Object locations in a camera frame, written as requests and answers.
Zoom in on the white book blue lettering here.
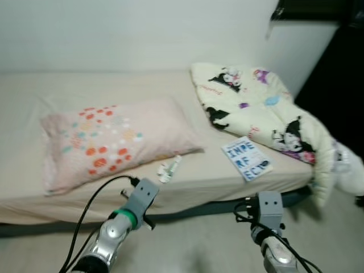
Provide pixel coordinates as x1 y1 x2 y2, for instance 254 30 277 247
222 136 272 183

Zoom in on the pink dotted pillow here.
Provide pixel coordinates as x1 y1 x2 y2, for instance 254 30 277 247
40 97 204 196

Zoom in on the bed with cream sheet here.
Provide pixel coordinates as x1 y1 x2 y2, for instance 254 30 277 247
0 69 315 225

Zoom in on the small white green tube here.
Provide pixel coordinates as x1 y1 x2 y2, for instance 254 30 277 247
157 155 183 184

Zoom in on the cream cartoon print blanket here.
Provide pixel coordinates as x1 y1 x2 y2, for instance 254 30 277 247
191 61 364 206

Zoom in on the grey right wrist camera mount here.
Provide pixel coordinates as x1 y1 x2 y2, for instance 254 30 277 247
257 192 284 231

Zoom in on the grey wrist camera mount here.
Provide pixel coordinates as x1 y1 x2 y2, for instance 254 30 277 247
257 192 284 231
122 178 160 220

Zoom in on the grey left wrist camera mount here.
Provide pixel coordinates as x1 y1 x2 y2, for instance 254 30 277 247
122 178 160 220

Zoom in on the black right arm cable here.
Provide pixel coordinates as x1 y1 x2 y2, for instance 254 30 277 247
234 196 322 273

